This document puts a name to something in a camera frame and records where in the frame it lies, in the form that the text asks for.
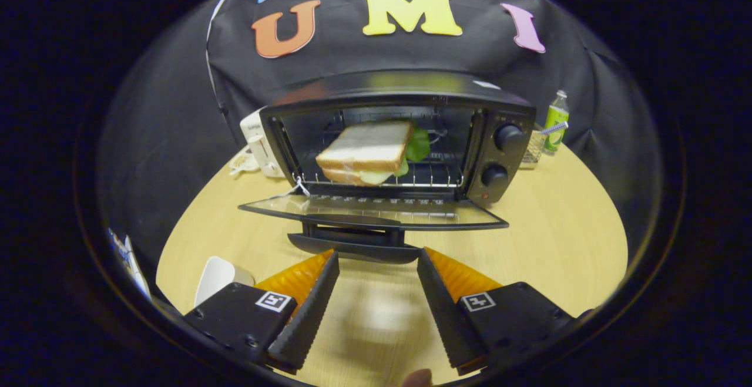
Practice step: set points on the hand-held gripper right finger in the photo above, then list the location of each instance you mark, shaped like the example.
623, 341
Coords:
446, 316

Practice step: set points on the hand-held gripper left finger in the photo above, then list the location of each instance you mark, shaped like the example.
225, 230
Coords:
305, 322

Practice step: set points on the black toaster oven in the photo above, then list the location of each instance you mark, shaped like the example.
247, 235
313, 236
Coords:
505, 164

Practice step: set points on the lettuce sandwich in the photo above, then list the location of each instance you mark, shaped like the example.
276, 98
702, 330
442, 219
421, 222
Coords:
364, 146

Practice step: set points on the white pop-up toaster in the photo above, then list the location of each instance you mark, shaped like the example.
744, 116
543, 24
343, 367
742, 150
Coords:
255, 140

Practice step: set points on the white dish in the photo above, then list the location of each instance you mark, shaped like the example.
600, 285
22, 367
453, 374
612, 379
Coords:
214, 278

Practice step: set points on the white patterned packet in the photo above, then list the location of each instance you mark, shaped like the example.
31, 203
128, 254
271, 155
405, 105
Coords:
242, 164

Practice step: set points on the white printed papers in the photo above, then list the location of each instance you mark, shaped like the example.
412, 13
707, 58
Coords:
132, 263

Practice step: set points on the green label drink bottle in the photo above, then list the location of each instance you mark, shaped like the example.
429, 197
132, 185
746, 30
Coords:
555, 120

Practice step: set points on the black backdrop cloth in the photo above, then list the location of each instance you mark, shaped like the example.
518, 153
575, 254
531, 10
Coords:
352, 52

